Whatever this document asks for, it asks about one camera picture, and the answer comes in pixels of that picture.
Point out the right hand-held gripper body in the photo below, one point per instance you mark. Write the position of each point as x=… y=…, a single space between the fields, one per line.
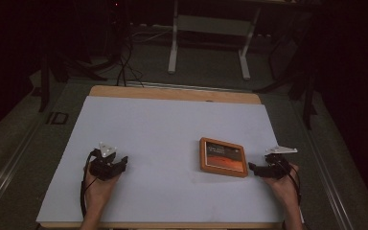
x=277 y=166

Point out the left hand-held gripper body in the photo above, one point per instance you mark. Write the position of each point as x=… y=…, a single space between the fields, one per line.
x=103 y=166

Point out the wooden picture frame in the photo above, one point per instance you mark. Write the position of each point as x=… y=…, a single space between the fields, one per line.
x=223 y=157

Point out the person's right hand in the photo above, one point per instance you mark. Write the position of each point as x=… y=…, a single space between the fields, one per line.
x=284 y=188

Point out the person's left hand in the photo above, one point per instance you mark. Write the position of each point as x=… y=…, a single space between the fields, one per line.
x=97 y=191

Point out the white table mat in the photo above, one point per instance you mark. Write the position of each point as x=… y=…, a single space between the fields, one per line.
x=159 y=127

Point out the black floor socket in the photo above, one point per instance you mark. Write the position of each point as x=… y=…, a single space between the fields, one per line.
x=57 y=118

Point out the dark metal stand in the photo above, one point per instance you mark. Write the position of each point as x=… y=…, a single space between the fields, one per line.
x=44 y=89
x=308 y=102

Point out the wooden table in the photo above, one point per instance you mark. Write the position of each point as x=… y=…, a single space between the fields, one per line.
x=172 y=93

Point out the metal floor rail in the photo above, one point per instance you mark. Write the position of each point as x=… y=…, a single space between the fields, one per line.
x=9 y=166
x=329 y=179

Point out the white metal desk frame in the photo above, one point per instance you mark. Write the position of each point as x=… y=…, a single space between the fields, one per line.
x=211 y=25

